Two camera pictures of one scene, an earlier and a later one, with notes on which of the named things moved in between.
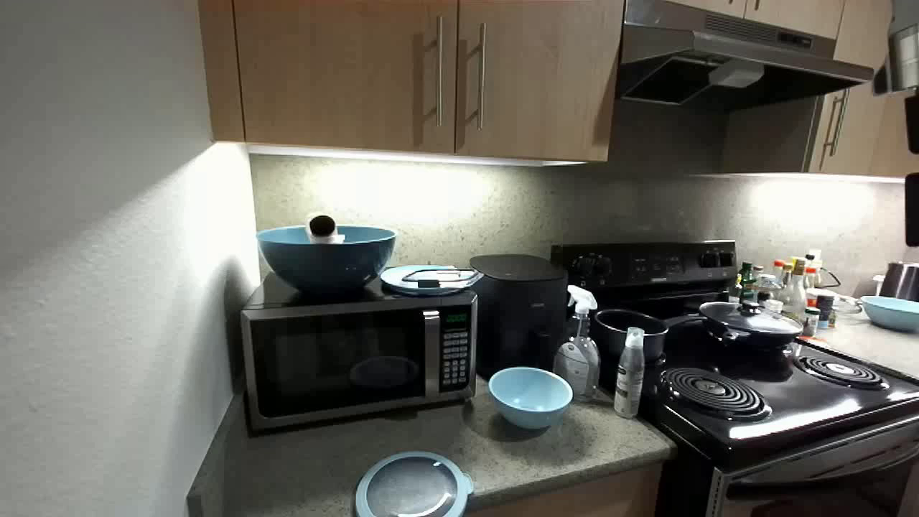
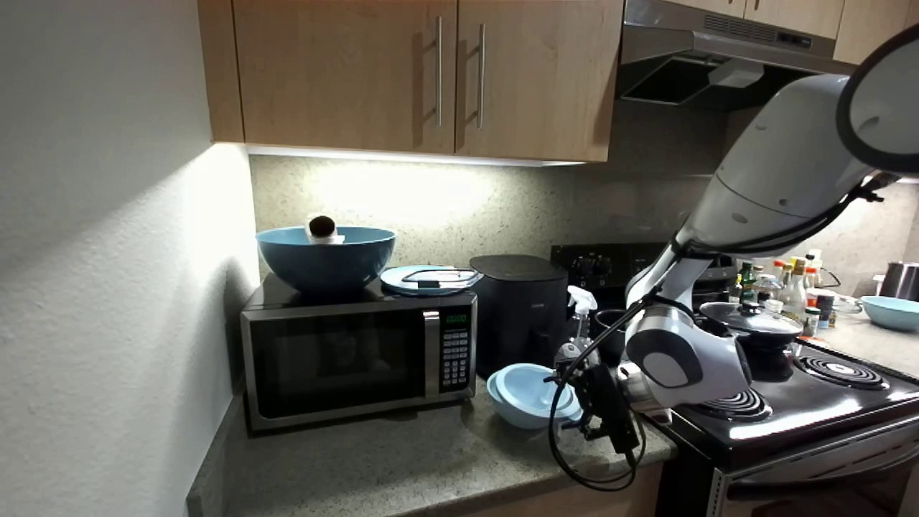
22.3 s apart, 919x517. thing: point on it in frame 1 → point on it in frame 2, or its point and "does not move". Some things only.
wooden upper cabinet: [451, 78] does not move
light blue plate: [415, 485] → [528, 390]
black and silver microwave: [314, 354] does not move
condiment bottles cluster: [790, 287] does not move
